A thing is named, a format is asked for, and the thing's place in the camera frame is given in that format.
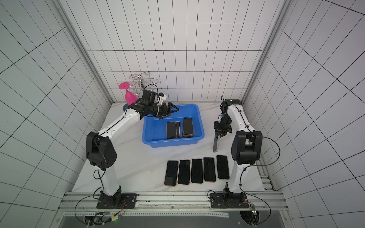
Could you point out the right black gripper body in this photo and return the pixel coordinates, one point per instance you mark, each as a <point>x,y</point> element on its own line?
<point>218,132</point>

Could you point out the silver wire glass rack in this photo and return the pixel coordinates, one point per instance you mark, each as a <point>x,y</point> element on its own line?
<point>141,81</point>

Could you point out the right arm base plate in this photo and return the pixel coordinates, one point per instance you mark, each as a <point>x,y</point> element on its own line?
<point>231,201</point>

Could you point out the electronics board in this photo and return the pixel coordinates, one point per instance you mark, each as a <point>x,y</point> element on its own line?
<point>100,219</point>
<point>252,217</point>

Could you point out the black phone removed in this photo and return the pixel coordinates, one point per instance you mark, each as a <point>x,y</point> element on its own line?
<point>171,173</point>
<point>184,172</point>
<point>209,169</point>
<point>197,171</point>

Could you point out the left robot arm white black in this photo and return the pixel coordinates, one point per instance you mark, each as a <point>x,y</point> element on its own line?
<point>100,149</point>

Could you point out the blue plastic storage box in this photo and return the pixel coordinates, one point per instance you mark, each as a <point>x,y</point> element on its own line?
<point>181,128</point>

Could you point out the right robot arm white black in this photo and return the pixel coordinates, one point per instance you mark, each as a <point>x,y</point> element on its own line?
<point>245,149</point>

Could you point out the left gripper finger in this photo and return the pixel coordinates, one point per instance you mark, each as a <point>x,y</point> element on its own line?
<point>171,108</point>
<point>162,116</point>

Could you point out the black phone stack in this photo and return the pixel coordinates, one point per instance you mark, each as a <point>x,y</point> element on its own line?
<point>188,128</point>
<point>216,142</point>

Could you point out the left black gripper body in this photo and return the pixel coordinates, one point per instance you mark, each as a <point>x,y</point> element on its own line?
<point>156,109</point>

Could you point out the right electronics board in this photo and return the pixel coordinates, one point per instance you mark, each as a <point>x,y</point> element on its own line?
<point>252,217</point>

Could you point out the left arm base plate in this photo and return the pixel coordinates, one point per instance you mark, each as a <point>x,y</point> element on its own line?
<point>127,201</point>

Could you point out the left electronics board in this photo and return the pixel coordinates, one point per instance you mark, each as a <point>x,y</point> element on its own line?
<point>100,219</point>

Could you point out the aluminium mounting rail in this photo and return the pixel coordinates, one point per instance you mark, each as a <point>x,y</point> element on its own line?
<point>84,204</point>

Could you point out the black phone stack under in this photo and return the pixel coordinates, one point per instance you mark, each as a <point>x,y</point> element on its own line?
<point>173,130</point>

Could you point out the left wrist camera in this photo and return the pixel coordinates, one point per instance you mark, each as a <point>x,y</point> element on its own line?
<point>153,98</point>

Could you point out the pink wine glass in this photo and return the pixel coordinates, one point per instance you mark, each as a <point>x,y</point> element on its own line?
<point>129,96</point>

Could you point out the black phone stack top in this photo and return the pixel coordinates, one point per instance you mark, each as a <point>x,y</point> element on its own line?
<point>216,142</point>

